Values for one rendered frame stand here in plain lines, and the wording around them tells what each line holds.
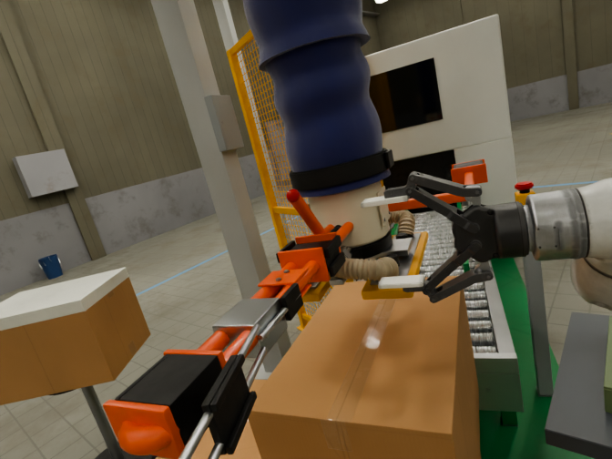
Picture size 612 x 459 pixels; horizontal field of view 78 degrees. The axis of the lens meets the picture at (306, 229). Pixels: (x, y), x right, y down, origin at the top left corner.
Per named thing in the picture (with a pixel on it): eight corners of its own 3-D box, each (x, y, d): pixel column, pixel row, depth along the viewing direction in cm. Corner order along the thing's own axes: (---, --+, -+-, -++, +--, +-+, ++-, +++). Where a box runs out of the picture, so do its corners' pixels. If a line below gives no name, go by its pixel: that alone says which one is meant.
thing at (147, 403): (181, 387, 42) (167, 348, 40) (236, 392, 38) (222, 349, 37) (121, 450, 34) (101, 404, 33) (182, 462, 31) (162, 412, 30)
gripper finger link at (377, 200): (407, 201, 54) (406, 196, 53) (361, 208, 57) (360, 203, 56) (411, 196, 56) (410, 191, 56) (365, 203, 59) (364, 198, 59)
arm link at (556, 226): (589, 270, 45) (533, 273, 48) (571, 243, 53) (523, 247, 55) (586, 198, 43) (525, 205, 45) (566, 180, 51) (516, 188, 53)
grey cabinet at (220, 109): (237, 147, 227) (223, 96, 220) (245, 146, 225) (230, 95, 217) (219, 152, 209) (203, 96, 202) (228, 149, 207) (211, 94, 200)
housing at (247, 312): (248, 327, 52) (239, 298, 51) (290, 327, 50) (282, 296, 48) (219, 358, 46) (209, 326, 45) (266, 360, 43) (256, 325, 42)
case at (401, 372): (360, 381, 138) (336, 281, 129) (478, 388, 121) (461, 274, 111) (292, 554, 86) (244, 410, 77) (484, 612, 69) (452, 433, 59)
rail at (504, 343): (469, 217, 335) (466, 197, 331) (476, 216, 333) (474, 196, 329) (505, 403, 130) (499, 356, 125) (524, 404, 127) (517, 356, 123)
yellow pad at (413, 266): (392, 241, 104) (388, 224, 103) (429, 238, 100) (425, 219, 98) (362, 300, 74) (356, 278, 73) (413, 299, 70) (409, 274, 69)
